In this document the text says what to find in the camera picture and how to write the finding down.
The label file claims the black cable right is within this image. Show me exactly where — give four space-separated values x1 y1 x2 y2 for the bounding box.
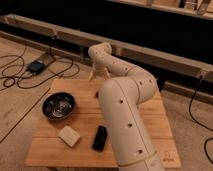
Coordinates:
188 75 213 165

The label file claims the black rectangular remote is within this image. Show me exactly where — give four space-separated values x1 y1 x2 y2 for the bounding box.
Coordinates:
92 125 108 152

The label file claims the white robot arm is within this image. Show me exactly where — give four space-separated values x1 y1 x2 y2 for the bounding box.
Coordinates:
88 42 165 171

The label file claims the blue power adapter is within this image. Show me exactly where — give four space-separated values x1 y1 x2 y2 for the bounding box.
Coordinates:
27 61 45 74

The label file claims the black floor cable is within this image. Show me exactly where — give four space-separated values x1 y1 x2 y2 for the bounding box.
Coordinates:
0 43 81 90

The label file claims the black metal bowl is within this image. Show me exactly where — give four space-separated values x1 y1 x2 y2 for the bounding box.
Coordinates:
42 92 76 120

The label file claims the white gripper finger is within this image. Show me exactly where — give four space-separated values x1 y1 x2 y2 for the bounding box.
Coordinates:
104 69 111 79
88 69 96 81

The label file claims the white sponge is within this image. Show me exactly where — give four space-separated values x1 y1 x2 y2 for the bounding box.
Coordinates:
58 126 80 147

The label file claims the wooden table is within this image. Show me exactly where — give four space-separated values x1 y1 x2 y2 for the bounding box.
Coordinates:
25 79 181 169

